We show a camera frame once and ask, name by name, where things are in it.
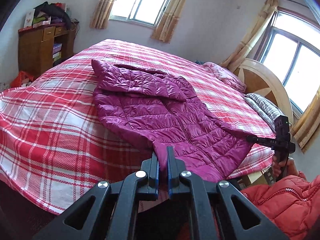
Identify magenta puffer jacket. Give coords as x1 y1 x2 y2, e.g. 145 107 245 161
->
91 60 253 182

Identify person's right hand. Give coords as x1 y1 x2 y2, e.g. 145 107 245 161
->
272 155 299 178

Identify striped pillow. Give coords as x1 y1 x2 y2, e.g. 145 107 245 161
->
244 93 284 133

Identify red puffer jacket sleeve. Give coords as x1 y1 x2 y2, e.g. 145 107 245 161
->
241 172 319 239

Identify wooden headboard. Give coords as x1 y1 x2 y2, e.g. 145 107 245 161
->
233 59 293 125

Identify red plaid bed sheet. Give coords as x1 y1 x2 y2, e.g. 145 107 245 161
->
1 40 273 215

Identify pink floral quilt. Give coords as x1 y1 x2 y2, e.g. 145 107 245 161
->
202 62 247 93

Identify side window beige curtain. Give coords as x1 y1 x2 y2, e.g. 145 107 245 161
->
219 0 278 72

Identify orange plastic bag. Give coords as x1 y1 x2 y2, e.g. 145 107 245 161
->
10 71 34 88

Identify right beige curtain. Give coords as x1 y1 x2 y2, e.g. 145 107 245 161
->
151 0 186 43

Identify stacked boxes in desk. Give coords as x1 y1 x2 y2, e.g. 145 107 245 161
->
52 43 62 63

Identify wooden desk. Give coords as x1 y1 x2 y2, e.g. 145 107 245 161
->
18 22 79 77

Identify left beige curtain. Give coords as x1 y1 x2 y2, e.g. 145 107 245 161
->
90 0 115 29

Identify window with sliding panes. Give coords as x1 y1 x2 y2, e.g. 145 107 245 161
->
110 0 170 27

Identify black jacket on desk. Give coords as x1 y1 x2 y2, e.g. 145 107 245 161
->
34 2 72 30

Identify white box on desk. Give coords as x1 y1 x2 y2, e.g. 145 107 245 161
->
23 9 35 28

